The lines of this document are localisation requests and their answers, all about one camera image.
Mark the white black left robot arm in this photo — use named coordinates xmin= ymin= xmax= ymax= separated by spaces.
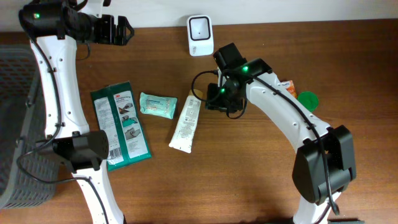
xmin=18 ymin=0 xmax=134 ymax=223

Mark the orange small juice carton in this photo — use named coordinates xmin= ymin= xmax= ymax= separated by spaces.
xmin=281 ymin=80 xmax=298 ymax=98

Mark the white barcode scanner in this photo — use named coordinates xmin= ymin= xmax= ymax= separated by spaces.
xmin=187 ymin=15 xmax=214 ymax=57

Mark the grey plastic basket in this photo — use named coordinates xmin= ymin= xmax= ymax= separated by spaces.
xmin=1 ymin=45 xmax=59 ymax=209

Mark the white tube gold cap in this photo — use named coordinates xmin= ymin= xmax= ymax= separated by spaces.
xmin=169 ymin=89 xmax=203 ymax=153

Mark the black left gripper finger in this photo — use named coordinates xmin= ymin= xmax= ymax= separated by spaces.
xmin=117 ymin=16 xmax=132 ymax=30
xmin=116 ymin=28 xmax=134 ymax=46

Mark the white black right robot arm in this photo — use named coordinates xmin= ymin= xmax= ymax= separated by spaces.
xmin=205 ymin=43 xmax=356 ymax=223

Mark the green lid glass jar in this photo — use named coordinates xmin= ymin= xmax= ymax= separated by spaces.
xmin=297 ymin=91 xmax=319 ymax=112

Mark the green 3M cloth package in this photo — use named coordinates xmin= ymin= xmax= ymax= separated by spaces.
xmin=91 ymin=82 xmax=152 ymax=171

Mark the teal wet wipes pack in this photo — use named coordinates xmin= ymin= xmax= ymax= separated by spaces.
xmin=139 ymin=92 xmax=178 ymax=119

